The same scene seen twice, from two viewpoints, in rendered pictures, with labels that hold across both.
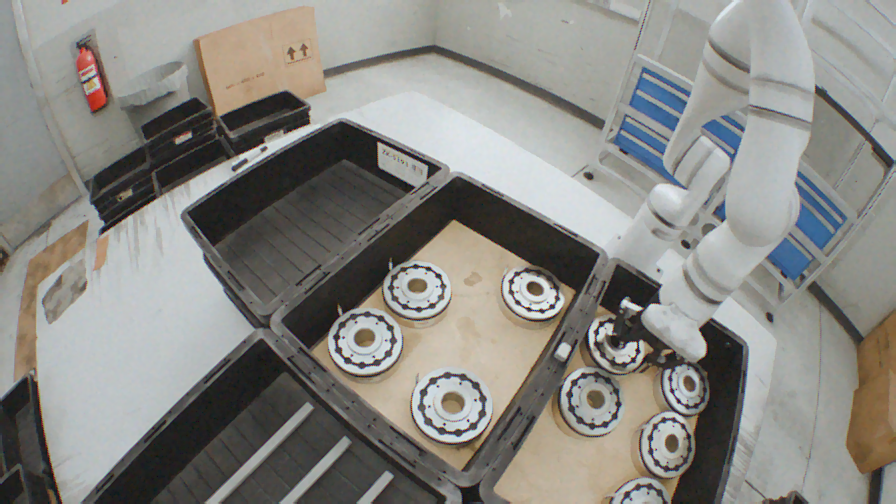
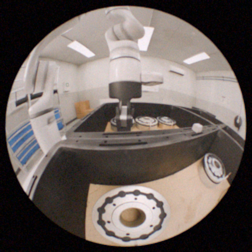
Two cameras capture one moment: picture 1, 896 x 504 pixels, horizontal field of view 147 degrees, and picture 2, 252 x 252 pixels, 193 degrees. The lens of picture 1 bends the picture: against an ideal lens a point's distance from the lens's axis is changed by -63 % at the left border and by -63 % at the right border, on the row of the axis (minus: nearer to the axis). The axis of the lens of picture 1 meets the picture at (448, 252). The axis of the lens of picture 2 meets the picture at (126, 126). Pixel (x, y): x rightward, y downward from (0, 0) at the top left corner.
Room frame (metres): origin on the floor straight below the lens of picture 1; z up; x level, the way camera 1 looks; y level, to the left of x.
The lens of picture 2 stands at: (0.32, -0.16, 0.97)
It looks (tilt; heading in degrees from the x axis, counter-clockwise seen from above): 26 degrees down; 236
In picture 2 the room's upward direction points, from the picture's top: straight up
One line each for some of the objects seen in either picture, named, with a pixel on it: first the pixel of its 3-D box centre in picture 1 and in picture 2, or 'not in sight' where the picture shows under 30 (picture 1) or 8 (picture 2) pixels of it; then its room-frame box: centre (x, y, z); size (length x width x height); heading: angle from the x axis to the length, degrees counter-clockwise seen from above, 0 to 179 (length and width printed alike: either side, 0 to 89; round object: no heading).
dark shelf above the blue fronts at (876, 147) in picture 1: (817, 92); (36, 96); (1.53, -1.87, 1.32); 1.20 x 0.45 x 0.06; 51
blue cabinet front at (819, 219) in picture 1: (782, 215); (50, 123); (1.25, -1.85, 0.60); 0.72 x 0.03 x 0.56; 51
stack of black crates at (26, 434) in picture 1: (47, 448); not in sight; (-0.38, 1.34, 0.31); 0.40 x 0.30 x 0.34; 51
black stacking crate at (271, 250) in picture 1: (315, 214); not in sight; (0.41, 0.24, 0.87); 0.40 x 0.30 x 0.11; 151
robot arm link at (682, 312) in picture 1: (693, 300); (133, 71); (0.21, -0.29, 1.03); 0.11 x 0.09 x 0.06; 144
